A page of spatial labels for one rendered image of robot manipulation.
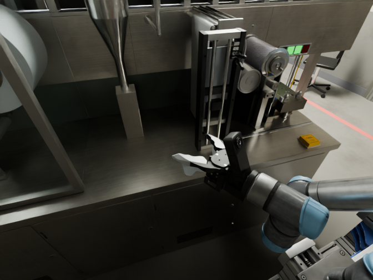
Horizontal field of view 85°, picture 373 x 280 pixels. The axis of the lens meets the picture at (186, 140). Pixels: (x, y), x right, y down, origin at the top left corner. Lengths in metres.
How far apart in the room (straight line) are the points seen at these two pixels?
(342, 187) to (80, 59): 1.17
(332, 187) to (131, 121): 0.86
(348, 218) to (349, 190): 1.71
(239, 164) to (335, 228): 1.74
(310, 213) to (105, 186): 0.75
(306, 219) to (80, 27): 1.13
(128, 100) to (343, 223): 1.93
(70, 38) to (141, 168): 0.70
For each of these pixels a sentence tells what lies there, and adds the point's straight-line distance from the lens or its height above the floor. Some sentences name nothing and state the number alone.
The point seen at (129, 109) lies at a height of 1.08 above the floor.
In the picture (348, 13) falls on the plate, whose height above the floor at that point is 1.38.
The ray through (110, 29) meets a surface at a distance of 0.89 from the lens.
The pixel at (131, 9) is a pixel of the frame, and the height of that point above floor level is 1.45.
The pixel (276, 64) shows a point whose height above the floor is 1.26.
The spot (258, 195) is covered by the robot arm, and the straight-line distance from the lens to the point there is 0.48.
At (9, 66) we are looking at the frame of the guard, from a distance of 0.68.
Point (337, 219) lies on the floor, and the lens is 2.22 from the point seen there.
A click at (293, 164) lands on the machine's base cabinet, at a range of 1.27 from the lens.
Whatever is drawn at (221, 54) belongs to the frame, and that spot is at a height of 1.36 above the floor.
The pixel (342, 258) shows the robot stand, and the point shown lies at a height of 0.82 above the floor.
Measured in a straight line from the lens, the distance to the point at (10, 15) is 0.81.
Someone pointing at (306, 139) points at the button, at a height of 0.92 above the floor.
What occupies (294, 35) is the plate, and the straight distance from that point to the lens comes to 1.60.
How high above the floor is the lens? 1.62
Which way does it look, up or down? 41 degrees down
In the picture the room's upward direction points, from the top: straight up
